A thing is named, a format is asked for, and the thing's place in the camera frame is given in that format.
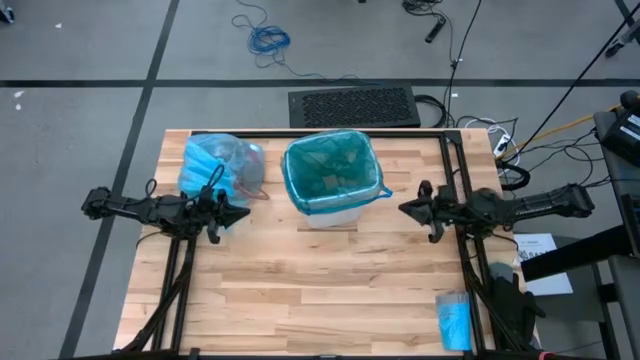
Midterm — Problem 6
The black labelled device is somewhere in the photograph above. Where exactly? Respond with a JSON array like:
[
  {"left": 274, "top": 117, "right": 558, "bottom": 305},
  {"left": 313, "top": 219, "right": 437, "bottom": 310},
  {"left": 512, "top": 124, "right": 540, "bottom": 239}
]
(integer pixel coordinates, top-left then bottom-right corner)
[{"left": 598, "top": 89, "right": 640, "bottom": 169}]

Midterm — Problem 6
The black floor cable bundle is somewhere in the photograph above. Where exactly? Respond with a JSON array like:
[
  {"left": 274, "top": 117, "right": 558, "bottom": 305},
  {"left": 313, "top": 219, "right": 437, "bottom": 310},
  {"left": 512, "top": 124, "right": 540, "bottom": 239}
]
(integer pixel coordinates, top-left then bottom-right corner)
[{"left": 401, "top": 0, "right": 485, "bottom": 129}]

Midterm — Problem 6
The yellow cable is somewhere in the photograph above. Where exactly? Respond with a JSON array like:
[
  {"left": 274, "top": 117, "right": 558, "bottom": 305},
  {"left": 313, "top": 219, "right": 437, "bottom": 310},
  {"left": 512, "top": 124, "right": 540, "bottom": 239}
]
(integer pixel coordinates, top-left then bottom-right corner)
[{"left": 499, "top": 103, "right": 624, "bottom": 161}]

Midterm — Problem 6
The teal plastic bag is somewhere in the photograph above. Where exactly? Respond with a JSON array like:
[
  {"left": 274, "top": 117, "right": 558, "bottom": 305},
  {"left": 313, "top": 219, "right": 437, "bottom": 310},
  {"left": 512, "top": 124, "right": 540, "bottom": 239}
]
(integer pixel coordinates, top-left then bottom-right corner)
[{"left": 280, "top": 129, "right": 394, "bottom": 216}]

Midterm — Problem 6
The black handheld controller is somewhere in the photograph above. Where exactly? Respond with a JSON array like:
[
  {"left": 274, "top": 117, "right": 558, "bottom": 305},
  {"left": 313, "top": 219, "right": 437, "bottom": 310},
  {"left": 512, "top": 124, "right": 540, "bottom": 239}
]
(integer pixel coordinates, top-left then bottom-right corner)
[{"left": 423, "top": 17, "right": 448, "bottom": 45}]

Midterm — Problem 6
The grey side desk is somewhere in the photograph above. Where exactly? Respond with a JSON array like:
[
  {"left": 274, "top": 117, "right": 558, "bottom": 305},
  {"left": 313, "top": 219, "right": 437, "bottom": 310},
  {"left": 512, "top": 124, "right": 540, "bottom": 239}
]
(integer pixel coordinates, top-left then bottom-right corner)
[{"left": 592, "top": 89, "right": 640, "bottom": 360}]

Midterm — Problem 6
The white power strip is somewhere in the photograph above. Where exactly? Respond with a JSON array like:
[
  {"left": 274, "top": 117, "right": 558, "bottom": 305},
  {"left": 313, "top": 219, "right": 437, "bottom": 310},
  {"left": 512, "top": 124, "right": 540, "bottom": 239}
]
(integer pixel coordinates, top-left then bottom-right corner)
[{"left": 492, "top": 133, "right": 513, "bottom": 159}]

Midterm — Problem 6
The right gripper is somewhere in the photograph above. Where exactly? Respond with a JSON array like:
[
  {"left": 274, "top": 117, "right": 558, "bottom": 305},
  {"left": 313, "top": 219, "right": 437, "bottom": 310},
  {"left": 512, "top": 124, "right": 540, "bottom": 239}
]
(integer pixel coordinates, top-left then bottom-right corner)
[{"left": 398, "top": 179, "right": 469, "bottom": 231}]

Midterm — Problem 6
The white trash bin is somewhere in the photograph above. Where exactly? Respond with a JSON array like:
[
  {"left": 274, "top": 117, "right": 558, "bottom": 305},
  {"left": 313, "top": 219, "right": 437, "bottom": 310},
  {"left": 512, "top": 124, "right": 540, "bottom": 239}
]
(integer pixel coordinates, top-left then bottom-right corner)
[{"left": 302, "top": 204, "right": 365, "bottom": 230}]

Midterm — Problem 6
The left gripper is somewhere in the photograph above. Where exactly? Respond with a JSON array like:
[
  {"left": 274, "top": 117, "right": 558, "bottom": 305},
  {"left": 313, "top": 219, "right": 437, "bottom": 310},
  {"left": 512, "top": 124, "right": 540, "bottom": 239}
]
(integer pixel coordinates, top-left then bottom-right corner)
[{"left": 192, "top": 185, "right": 251, "bottom": 236}]

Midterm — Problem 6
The blue cable coil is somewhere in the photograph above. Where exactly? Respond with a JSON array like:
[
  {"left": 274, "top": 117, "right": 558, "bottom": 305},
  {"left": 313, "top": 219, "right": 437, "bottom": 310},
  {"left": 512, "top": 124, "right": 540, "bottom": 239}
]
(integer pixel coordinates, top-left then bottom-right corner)
[{"left": 230, "top": 0, "right": 384, "bottom": 87}]

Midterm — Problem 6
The black bar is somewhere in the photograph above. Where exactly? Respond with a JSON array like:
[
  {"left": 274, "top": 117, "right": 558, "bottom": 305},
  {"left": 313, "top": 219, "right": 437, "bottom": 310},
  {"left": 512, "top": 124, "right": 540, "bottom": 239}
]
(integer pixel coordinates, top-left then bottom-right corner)
[{"left": 519, "top": 223, "right": 640, "bottom": 283}]

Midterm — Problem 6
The grey stand leg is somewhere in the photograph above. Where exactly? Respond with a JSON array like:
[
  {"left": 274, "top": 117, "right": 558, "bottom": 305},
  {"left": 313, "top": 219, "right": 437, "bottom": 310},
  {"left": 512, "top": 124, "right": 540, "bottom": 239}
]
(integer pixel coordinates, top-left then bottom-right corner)
[{"left": 603, "top": 0, "right": 640, "bottom": 57}]

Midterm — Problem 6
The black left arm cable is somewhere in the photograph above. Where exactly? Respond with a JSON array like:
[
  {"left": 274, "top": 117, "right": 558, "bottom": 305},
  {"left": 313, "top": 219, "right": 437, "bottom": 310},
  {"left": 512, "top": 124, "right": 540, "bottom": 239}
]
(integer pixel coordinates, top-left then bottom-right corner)
[{"left": 144, "top": 163, "right": 226, "bottom": 201}]

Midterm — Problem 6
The light blue trash bag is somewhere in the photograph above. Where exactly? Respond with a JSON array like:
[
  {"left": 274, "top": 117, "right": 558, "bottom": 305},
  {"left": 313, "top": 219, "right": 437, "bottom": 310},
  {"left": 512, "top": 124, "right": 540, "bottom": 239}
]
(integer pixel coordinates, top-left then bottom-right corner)
[{"left": 178, "top": 132, "right": 271, "bottom": 234}]

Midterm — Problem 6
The white printed paper sheet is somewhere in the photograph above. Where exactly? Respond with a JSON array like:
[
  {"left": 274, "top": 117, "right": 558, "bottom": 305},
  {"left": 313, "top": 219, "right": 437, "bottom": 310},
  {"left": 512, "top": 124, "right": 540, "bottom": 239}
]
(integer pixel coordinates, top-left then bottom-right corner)
[{"left": 513, "top": 232, "right": 575, "bottom": 296}]

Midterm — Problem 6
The roll of blue bags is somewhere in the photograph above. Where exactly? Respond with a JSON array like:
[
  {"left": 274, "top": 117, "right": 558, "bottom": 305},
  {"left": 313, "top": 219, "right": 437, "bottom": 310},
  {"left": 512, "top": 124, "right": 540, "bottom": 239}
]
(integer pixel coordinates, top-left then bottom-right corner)
[{"left": 435, "top": 291, "right": 474, "bottom": 353}]

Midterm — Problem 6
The long black slanted cable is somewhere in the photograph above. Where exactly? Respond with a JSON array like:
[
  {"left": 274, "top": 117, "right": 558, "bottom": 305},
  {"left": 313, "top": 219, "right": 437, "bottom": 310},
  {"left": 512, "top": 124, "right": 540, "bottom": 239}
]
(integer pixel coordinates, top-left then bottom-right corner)
[{"left": 501, "top": 4, "right": 640, "bottom": 163}]

